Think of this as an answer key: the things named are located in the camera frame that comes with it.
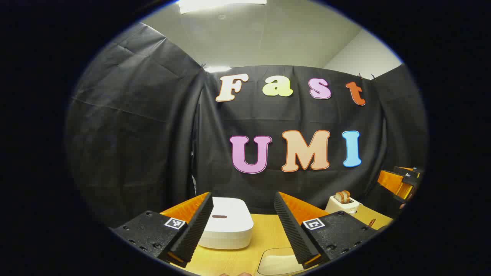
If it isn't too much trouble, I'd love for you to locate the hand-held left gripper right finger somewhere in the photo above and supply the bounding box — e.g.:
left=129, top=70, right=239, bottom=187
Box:
left=274, top=191, right=378, bottom=269

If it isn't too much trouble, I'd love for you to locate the white rice cooker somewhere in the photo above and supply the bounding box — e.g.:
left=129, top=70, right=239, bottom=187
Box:
left=198, top=197, right=254, bottom=250

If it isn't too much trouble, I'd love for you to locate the white toaster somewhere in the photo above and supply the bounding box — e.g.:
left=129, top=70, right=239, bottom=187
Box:
left=325, top=194, right=361, bottom=215

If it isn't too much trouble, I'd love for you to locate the clear rice container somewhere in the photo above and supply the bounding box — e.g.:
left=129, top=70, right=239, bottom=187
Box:
left=256, top=248, right=308, bottom=276

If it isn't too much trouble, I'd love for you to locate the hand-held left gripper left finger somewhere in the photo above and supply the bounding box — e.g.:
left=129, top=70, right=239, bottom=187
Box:
left=109, top=192, right=214, bottom=268

